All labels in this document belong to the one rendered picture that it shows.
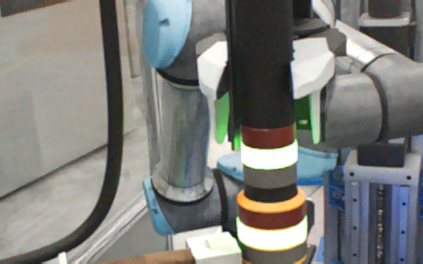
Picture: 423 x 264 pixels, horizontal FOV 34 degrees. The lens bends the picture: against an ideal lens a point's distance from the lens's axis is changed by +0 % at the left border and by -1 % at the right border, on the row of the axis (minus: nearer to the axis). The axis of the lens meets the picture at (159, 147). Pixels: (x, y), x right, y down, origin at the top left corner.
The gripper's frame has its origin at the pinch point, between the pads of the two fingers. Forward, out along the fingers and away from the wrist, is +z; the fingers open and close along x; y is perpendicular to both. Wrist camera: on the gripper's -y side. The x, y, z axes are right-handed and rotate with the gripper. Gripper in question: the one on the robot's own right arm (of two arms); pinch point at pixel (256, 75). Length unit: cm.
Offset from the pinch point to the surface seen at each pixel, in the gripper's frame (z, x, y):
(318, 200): -349, 13, 166
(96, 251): -100, 54, 67
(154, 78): -139, 47, 35
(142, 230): -125, 50, 74
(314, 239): -299, 13, 166
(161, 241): -135, 48, 83
